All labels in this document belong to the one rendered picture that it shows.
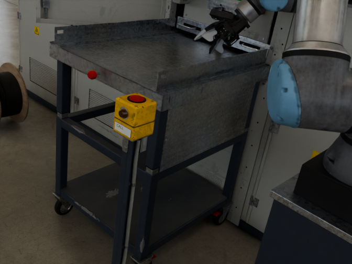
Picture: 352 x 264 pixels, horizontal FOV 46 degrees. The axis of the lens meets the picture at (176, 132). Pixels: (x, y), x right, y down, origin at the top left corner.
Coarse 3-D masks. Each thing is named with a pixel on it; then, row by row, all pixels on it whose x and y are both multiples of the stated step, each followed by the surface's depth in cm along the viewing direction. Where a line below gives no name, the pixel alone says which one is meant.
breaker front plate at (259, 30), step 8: (192, 0) 200; (200, 0) 197; (232, 0) 186; (192, 8) 202; (200, 8) 199; (208, 8) 195; (232, 8) 187; (184, 16) 206; (192, 16) 203; (200, 16) 200; (208, 16) 197; (264, 16) 178; (208, 24) 198; (256, 24) 181; (264, 24) 179; (240, 32) 187; (248, 32) 185; (256, 32) 182; (264, 32) 180; (264, 40) 181
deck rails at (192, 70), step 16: (64, 32) 162; (80, 32) 167; (96, 32) 174; (112, 32) 180; (128, 32) 187; (144, 32) 195; (160, 32) 202; (192, 64) 139; (208, 64) 146; (224, 64) 154; (240, 64) 163; (256, 64) 173; (160, 80) 130; (176, 80) 136; (192, 80) 143
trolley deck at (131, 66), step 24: (72, 48) 160; (96, 48) 164; (120, 48) 169; (144, 48) 174; (168, 48) 180; (192, 48) 185; (96, 72) 148; (120, 72) 142; (144, 72) 146; (240, 72) 163; (264, 72) 174; (168, 96) 131; (192, 96) 141
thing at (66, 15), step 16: (48, 0) 187; (64, 0) 192; (80, 0) 194; (96, 0) 197; (112, 0) 199; (128, 0) 202; (144, 0) 205; (160, 0) 207; (48, 16) 193; (64, 16) 195; (80, 16) 198; (96, 16) 200; (112, 16) 203; (128, 16) 206; (144, 16) 208
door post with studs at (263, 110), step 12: (276, 24) 171; (288, 24) 167; (276, 36) 172; (276, 48) 173; (264, 96) 183; (264, 108) 184; (264, 120) 186; (252, 144) 193; (252, 156) 195; (240, 192) 205; (240, 204) 207
